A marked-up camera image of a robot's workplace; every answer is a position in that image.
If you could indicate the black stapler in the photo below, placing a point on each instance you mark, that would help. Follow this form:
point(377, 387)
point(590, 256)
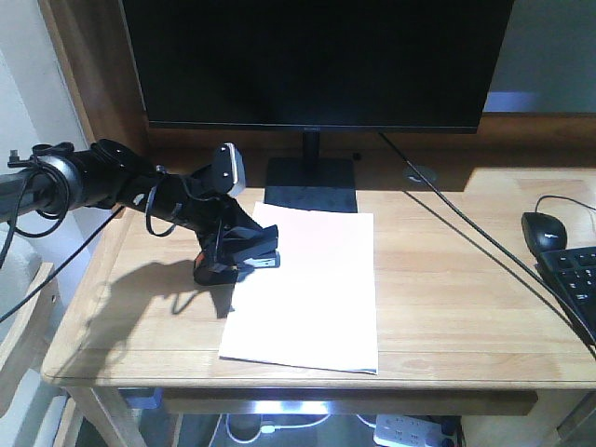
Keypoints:
point(243, 250)

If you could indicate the grey cushioned wooden chair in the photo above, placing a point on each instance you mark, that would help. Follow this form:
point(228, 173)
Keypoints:
point(30, 407)

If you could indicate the white paper sheets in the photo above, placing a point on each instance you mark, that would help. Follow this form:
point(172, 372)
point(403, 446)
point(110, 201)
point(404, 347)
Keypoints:
point(316, 309)

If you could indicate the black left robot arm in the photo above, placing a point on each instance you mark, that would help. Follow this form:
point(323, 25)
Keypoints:
point(56, 179)

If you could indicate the black computer monitor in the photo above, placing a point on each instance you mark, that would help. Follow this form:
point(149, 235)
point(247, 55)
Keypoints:
point(315, 66)

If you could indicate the black computer mouse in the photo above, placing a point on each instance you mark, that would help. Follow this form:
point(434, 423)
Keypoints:
point(543, 232)

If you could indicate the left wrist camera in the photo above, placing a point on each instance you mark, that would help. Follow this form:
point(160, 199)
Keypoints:
point(225, 174)

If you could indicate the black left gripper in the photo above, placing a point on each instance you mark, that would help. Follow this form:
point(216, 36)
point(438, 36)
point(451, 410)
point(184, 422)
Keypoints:
point(170, 203)

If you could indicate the black keyboard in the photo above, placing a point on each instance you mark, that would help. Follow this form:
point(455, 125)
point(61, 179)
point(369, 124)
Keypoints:
point(571, 273)

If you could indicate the white power adapter box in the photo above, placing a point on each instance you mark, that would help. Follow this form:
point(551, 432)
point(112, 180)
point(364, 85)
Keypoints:
point(399, 430)

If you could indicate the wooden desk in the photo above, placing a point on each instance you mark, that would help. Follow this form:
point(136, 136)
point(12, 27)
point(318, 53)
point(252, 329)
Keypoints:
point(457, 333)

